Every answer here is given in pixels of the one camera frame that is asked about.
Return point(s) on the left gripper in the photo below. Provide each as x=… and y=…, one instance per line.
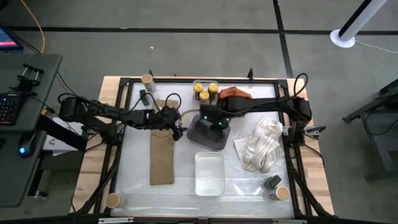
x=169, y=119

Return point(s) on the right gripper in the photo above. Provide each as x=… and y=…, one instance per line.
x=216, y=114

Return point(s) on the green spice tin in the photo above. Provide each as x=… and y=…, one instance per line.
x=205, y=127
x=143, y=97
x=272, y=182

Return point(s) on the grey plastic bin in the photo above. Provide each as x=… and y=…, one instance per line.
x=202, y=142

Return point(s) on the yellow-lidded spice jar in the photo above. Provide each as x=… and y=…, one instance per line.
x=204, y=95
x=198, y=88
x=213, y=87

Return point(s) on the orange cloth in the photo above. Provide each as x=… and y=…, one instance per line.
x=234, y=91

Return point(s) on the cork-lidded spice jar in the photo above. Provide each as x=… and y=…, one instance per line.
x=113, y=200
x=281, y=193
x=147, y=80

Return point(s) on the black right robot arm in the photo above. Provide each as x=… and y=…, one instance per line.
x=264, y=103

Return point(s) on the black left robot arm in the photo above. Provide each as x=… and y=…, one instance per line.
x=124, y=115

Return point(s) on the tan folded cloth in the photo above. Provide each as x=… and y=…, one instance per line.
x=161, y=161

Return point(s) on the white checked cloth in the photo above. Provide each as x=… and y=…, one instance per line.
x=261, y=146

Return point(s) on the white plastic bin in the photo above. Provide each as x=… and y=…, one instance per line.
x=210, y=174

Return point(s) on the cluster of yellow-capped jars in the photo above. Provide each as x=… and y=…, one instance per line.
x=206, y=84

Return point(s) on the white printed paper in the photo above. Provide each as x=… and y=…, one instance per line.
x=56, y=141

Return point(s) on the black computer mouse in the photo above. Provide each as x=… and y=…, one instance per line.
x=26, y=146

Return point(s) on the black desk clamp stand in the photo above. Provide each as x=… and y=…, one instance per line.
x=29, y=77

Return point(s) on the dark metal stand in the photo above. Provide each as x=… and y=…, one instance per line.
x=385, y=149

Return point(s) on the grey desk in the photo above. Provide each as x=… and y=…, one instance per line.
x=18, y=174

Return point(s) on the black backlit keyboard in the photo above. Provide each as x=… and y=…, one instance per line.
x=7, y=109

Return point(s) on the white pole with round base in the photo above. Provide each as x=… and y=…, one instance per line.
x=365, y=14

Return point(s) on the computer monitor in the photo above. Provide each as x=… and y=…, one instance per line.
x=7, y=42

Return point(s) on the black table frame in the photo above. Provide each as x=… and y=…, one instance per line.
x=174, y=80

